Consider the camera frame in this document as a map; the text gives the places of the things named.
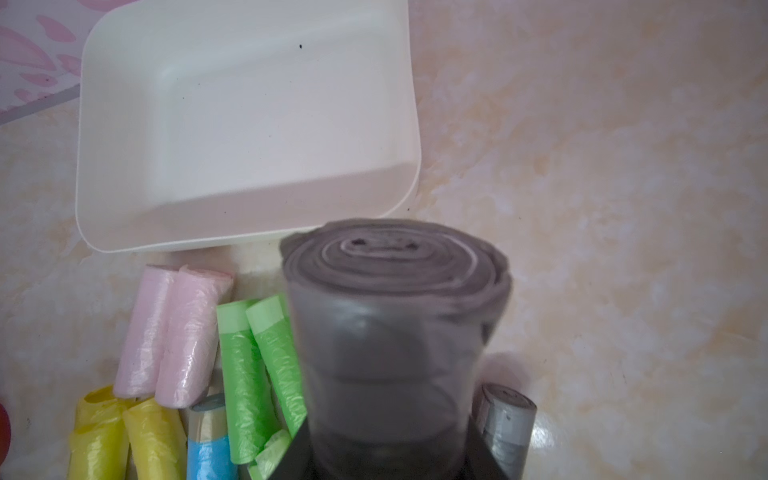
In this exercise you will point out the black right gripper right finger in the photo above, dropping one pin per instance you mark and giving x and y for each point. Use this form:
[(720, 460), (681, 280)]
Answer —
[(479, 463)]

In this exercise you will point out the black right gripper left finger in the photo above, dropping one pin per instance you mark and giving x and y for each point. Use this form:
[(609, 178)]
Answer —
[(298, 463)]

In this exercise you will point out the grey trash bag roll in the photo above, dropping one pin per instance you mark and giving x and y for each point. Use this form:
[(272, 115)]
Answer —
[(390, 318), (506, 418)]

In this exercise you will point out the light green crumpled roll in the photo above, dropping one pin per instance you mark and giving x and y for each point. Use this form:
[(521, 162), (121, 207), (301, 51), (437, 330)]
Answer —
[(267, 461)]

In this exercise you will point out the green trash bag roll left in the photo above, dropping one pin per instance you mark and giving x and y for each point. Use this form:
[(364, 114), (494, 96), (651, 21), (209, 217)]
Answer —
[(251, 415)]

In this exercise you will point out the green trash bag roll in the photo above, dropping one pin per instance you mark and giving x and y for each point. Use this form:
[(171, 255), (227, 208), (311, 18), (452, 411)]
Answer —
[(251, 415), (269, 320)]

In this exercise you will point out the blue trash bag roll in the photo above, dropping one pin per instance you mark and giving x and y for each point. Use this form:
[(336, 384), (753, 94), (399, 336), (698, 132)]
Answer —
[(209, 455)]

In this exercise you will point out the pink trash bag roll right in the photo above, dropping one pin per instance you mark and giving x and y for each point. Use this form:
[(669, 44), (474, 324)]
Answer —
[(191, 339)]

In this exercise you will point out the pink trash bag roll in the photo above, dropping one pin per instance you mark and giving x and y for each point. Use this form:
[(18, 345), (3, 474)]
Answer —
[(191, 339), (139, 363)]

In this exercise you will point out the yellow trash bag roll inner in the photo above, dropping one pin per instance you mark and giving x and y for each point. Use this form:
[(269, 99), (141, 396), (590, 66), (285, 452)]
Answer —
[(157, 441)]

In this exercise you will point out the yellow trash bag roll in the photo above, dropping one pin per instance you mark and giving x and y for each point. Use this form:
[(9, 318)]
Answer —
[(99, 444), (157, 441)]

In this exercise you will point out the green trash bag roll right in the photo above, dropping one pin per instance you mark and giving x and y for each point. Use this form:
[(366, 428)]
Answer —
[(269, 320)]

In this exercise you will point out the pink trash bag roll left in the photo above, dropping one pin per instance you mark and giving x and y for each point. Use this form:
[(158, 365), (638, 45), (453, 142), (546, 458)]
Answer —
[(139, 363)]

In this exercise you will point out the yellow trash bag roll outer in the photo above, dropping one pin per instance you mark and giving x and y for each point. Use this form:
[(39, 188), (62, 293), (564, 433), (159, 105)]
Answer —
[(99, 444)]

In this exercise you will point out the white plastic storage box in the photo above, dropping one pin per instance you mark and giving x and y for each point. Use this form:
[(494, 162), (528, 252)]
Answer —
[(208, 123)]

